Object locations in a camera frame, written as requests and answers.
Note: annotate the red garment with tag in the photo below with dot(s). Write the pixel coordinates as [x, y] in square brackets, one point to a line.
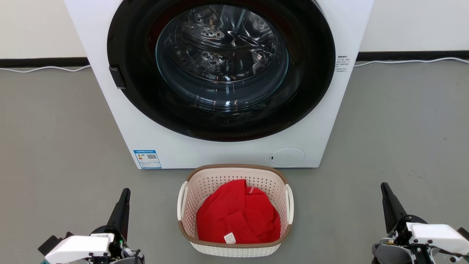
[234, 212]

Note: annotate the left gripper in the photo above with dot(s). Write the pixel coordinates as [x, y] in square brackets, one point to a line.
[116, 242]

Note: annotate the blue energy label sticker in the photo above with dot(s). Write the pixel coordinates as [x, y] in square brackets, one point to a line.
[147, 158]

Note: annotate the black text warning label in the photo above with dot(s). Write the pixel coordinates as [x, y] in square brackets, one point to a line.
[342, 64]

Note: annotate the black round glass door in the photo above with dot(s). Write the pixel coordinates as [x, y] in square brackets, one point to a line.
[128, 91]

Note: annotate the steel washing drum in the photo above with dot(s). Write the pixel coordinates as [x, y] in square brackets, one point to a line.
[220, 47]

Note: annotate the cream perforated laundry basket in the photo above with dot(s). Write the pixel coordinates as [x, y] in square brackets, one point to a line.
[220, 176]

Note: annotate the round white filter cover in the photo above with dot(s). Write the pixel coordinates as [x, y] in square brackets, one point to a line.
[287, 157]

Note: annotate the white front-load washing machine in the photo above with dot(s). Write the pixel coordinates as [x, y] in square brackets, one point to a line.
[165, 150]

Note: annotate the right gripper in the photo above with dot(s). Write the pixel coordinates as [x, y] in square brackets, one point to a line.
[401, 233]

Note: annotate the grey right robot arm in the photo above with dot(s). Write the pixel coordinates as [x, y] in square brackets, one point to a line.
[390, 255]

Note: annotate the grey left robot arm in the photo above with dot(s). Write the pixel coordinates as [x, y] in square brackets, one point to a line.
[126, 258]

